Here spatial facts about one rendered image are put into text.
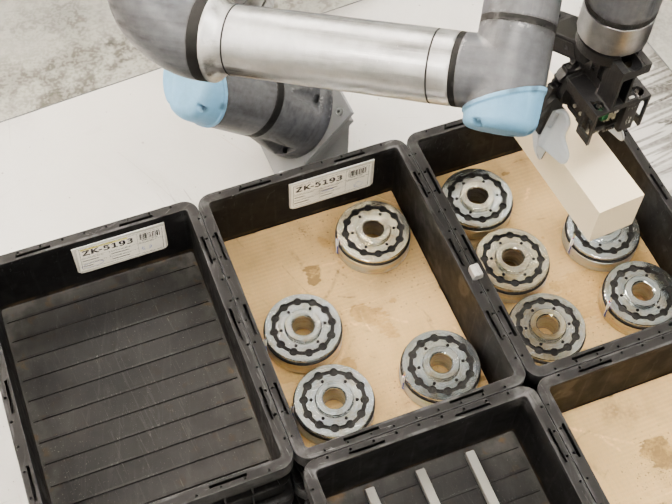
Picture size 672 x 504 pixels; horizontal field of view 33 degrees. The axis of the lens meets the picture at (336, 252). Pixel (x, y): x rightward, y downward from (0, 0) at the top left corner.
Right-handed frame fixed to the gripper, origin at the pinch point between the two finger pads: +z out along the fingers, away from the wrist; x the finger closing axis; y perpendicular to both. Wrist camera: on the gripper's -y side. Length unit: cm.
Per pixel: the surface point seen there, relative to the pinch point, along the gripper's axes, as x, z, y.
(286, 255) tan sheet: -30.5, 26.7, -14.0
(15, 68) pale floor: -48, 111, -140
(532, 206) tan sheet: 4.9, 26.6, -6.7
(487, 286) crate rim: -11.8, 16.5, 6.7
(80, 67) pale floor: -33, 110, -134
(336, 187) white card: -20.8, 21.7, -18.4
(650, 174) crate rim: 17.2, 16.7, 0.7
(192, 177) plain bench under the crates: -35, 40, -41
